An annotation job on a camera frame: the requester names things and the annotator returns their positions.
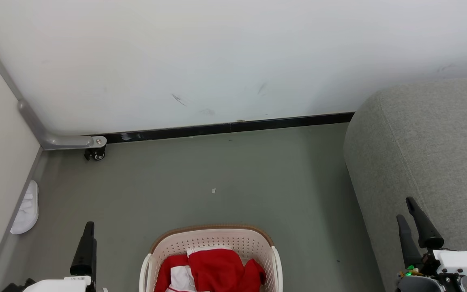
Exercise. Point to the black baseboard strip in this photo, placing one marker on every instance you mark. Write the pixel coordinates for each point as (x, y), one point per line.
(217, 129)

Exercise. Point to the cream perforated laundry basket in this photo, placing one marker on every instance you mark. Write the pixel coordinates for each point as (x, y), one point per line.
(217, 239)

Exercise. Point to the grey metal frame leg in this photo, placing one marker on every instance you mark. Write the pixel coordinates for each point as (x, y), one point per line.
(67, 141)

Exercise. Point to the plain red garment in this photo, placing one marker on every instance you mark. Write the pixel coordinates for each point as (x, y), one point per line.
(217, 269)

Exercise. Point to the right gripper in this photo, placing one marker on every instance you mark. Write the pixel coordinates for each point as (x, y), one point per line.
(460, 261)

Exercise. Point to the white slipper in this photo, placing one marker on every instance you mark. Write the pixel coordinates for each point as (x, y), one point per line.
(26, 211)

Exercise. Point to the black caster wheel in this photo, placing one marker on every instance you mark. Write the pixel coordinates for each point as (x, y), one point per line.
(95, 154)

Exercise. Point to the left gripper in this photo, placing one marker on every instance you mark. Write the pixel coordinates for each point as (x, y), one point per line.
(59, 285)

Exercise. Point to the red garment with lettering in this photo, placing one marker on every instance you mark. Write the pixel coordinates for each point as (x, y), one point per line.
(163, 272)

